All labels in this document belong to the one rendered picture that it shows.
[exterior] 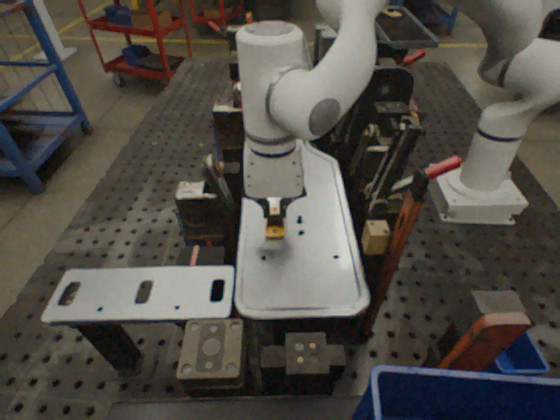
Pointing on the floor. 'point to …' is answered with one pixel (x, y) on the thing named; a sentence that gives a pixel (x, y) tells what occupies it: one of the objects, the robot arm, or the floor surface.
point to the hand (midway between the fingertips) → (274, 212)
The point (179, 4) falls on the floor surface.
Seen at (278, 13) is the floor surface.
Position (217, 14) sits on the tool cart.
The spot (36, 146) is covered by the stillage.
